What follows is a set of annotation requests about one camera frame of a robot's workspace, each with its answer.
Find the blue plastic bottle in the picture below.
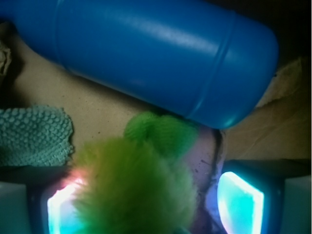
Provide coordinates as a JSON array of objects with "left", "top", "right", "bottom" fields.
[{"left": 0, "top": 0, "right": 278, "bottom": 129}]

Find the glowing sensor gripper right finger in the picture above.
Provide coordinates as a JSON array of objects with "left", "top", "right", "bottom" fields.
[{"left": 217, "top": 159, "right": 312, "bottom": 234}]

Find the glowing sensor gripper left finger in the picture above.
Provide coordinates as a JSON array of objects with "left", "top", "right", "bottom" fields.
[{"left": 0, "top": 166, "right": 82, "bottom": 234}]

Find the brown paper bag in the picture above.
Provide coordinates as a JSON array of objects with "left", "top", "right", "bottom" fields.
[{"left": 0, "top": 21, "right": 312, "bottom": 234}]

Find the teal knitted cloth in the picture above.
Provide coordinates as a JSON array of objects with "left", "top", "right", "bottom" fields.
[{"left": 0, "top": 105, "right": 74, "bottom": 166}]

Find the green plush animal toy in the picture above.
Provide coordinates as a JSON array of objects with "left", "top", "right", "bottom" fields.
[{"left": 71, "top": 112, "right": 198, "bottom": 234}]

